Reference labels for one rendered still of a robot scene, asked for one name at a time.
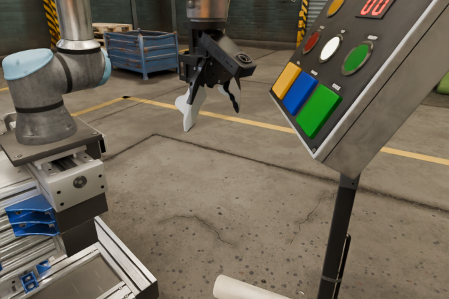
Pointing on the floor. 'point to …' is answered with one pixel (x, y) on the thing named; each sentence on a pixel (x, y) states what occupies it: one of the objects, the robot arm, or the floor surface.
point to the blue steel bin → (142, 51)
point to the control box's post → (337, 233)
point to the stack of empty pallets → (107, 31)
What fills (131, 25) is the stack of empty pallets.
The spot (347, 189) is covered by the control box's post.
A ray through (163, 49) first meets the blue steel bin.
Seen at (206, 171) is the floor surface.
